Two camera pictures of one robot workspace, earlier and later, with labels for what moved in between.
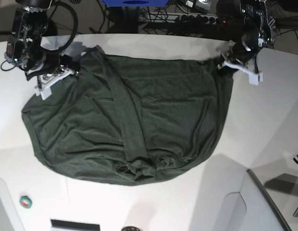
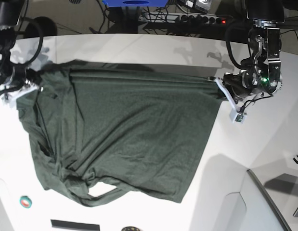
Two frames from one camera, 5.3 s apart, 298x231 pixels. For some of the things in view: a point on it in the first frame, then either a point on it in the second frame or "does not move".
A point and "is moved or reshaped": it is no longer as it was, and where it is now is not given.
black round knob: (130, 228) does not move
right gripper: (242, 51) to (240, 85)
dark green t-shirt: (121, 120) is moved or reshaped
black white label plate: (55, 223) does not move
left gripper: (54, 62) to (15, 76)
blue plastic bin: (135, 3) does not move
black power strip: (181, 18) does not move
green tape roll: (25, 201) does not move
